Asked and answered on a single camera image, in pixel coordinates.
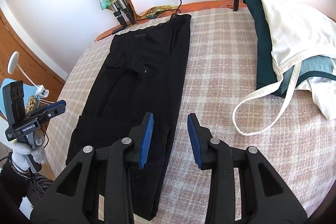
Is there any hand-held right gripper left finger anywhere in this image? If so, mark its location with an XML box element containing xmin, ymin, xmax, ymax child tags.
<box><xmin>30</xmin><ymin>112</ymin><xmax>155</xmax><ymax>224</ymax></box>

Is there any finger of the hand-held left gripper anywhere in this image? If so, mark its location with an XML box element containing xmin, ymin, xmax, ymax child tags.
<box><xmin>39</xmin><ymin>100</ymin><xmax>66</xmax><ymax>112</ymax></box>
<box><xmin>26</xmin><ymin>110</ymin><xmax>59</xmax><ymax>123</ymax></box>

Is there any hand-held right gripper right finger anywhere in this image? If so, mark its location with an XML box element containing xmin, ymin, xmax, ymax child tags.
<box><xmin>187</xmin><ymin>113</ymin><xmax>307</xmax><ymax>224</ymax></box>

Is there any black mesh t-shirt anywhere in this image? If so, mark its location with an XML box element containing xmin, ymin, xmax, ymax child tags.
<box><xmin>66</xmin><ymin>13</ymin><xmax>192</xmax><ymax>222</ymax></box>

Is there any person's left forearm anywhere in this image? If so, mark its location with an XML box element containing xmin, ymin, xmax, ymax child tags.
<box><xmin>0</xmin><ymin>158</ymin><xmax>32</xmax><ymax>210</ymax></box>

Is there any person's left hand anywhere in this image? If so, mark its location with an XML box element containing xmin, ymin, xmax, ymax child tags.
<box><xmin>12</xmin><ymin>136</ymin><xmax>46</xmax><ymax>171</ymax></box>

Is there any leopard print cushion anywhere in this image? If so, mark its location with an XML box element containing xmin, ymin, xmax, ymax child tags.
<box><xmin>25</xmin><ymin>97</ymin><xmax>37</xmax><ymax>114</ymax></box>

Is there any white clip lamp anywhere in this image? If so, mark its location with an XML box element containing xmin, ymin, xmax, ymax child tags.
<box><xmin>7</xmin><ymin>52</ymin><xmax>50</xmax><ymax>99</ymax></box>

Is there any pink checked blanket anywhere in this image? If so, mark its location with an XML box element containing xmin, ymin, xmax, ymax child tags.
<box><xmin>49</xmin><ymin>5</ymin><xmax>336</xmax><ymax>219</ymax></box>

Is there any dark striped garment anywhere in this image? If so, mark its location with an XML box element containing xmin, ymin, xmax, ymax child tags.
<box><xmin>25</xmin><ymin>173</ymin><xmax>55</xmax><ymax>208</ymax></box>

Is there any dark green garment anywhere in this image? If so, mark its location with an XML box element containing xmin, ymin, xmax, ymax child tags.
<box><xmin>243</xmin><ymin>0</ymin><xmax>286</xmax><ymax>97</ymax></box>

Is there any white crumpled cloth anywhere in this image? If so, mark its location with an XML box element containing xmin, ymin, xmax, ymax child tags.
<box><xmin>297</xmin><ymin>74</ymin><xmax>336</xmax><ymax>120</ymax></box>

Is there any teal garment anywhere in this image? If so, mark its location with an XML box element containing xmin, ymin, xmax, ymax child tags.
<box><xmin>280</xmin><ymin>55</ymin><xmax>336</xmax><ymax>98</ymax></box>

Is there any beaded bracelet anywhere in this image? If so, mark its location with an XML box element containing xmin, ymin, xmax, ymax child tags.
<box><xmin>8</xmin><ymin>154</ymin><xmax>30</xmax><ymax>178</ymax></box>

